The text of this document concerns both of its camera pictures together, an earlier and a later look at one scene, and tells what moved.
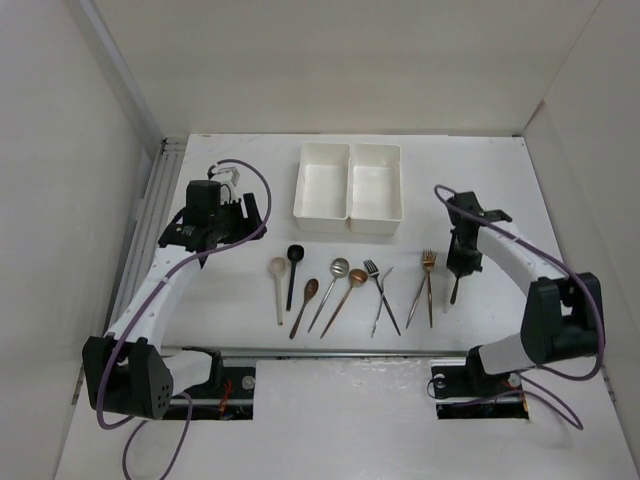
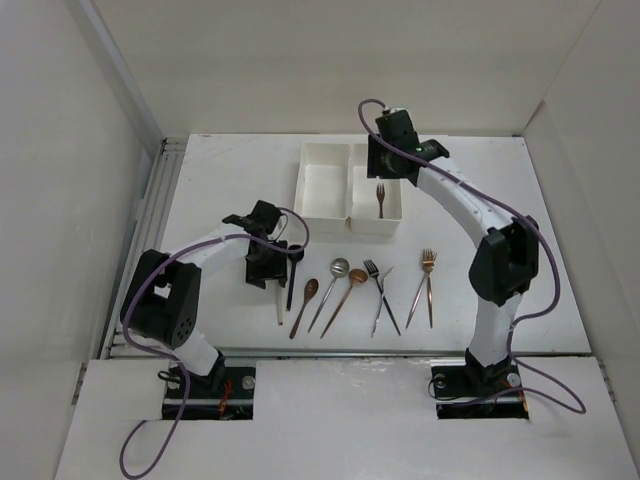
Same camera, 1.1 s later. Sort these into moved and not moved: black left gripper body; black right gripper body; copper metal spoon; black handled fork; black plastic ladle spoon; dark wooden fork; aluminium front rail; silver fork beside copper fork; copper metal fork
Moved: dark wooden fork; black right gripper body; black left gripper body
Not moved: silver fork beside copper fork; copper metal spoon; aluminium front rail; black handled fork; copper metal fork; black plastic ladle spoon
